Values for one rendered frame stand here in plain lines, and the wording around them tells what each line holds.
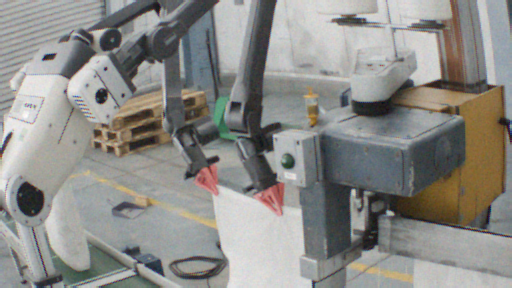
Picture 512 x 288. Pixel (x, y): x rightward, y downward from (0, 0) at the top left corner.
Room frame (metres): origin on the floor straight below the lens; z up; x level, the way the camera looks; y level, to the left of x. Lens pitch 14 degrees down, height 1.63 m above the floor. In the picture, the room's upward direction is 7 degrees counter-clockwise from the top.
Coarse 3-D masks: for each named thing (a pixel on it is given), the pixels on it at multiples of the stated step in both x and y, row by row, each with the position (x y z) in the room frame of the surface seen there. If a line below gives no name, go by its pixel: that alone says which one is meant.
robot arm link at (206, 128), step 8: (176, 112) 1.85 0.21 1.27; (176, 120) 1.83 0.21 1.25; (184, 120) 1.84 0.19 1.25; (200, 120) 1.87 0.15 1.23; (208, 120) 1.88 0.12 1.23; (176, 128) 1.82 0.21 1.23; (184, 128) 1.85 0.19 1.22; (200, 128) 1.85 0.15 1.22; (208, 128) 1.86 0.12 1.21; (216, 128) 1.86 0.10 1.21; (200, 136) 1.84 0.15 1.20; (208, 136) 1.85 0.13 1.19; (216, 136) 1.86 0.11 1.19; (200, 144) 1.86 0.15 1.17
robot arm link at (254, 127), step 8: (248, 120) 1.55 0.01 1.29; (256, 120) 1.56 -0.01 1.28; (248, 128) 1.55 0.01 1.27; (256, 128) 1.56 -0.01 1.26; (264, 128) 1.60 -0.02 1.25; (272, 128) 1.62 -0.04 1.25; (280, 128) 1.64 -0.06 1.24; (248, 136) 1.56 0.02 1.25; (264, 136) 1.60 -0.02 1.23; (272, 136) 1.61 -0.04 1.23; (272, 144) 1.60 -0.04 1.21; (264, 152) 1.61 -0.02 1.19
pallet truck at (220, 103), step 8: (208, 32) 6.81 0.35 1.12; (208, 40) 6.83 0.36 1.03; (208, 48) 6.98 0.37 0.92; (216, 80) 6.98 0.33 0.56; (216, 88) 6.97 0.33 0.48; (216, 96) 6.95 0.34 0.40; (224, 96) 6.97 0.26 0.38; (216, 104) 6.94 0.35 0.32; (224, 104) 6.82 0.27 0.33; (216, 112) 6.82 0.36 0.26; (224, 112) 6.76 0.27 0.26; (216, 120) 6.74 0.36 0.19; (224, 120) 6.73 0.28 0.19; (224, 128) 6.70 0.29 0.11; (288, 128) 6.49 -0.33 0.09; (296, 128) 6.44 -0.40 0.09; (224, 136) 6.59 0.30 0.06; (232, 136) 6.50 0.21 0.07
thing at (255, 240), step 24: (216, 216) 1.77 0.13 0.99; (240, 216) 1.67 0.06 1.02; (264, 216) 1.58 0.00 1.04; (288, 216) 1.52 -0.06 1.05; (240, 240) 1.68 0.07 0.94; (264, 240) 1.58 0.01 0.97; (288, 240) 1.52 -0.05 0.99; (240, 264) 1.68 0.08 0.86; (264, 264) 1.59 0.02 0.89; (288, 264) 1.53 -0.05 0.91
